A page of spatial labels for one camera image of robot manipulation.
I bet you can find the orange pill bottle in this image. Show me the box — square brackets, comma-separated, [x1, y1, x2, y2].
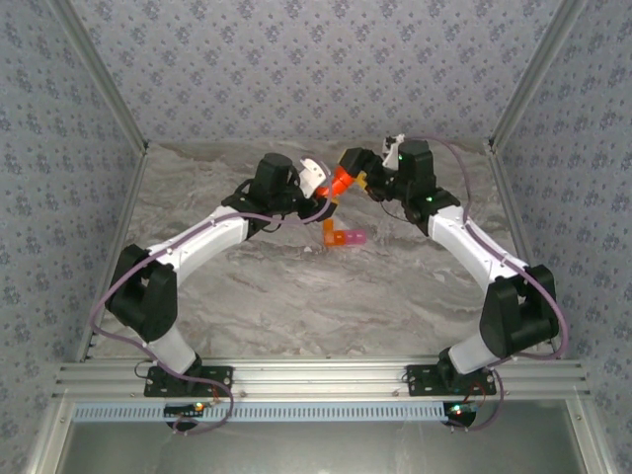
[315, 165, 360, 199]

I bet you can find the orange and pink pill organizer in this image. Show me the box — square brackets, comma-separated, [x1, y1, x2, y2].
[319, 218, 368, 249]

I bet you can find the small circuit board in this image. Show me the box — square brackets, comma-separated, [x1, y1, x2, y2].
[164, 402, 206, 417]
[442, 402, 481, 427]

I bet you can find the grey metal shelf panel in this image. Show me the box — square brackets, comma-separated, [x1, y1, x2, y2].
[29, 399, 613, 474]

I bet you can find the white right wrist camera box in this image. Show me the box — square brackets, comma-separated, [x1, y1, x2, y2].
[380, 132, 407, 169]

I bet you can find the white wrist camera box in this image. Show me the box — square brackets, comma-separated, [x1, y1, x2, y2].
[380, 132, 407, 169]
[298, 156, 331, 199]

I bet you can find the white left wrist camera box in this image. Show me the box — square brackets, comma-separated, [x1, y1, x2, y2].
[298, 156, 331, 199]

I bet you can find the aluminium table side rail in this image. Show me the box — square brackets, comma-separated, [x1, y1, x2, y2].
[486, 142, 567, 361]
[73, 145, 152, 364]

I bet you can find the aluminium frame post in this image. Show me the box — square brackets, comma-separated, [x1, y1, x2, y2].
[48, 0, 149, 154]
[487, 0, 590, 154]

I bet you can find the aluminium mounting rail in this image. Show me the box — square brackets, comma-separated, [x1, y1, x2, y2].
[51, 358, 592, 401]

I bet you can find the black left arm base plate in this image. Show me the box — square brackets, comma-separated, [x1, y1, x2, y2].
[143, 363, 234, 399]

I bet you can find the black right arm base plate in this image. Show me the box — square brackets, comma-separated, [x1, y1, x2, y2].
[405, 363, 498, 398]

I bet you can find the grey slotted cable duct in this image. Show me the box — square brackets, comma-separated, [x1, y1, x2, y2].
[71, 400, 450, 424]

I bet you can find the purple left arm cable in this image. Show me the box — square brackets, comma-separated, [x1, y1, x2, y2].
[90, 196, 335, 436]

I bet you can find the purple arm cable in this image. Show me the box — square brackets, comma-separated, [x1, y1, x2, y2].
[407, 135, 569, 434]
[90, 196, 335, 436]

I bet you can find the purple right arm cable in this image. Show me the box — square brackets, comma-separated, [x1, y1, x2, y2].
[407, 135, 569, 434]

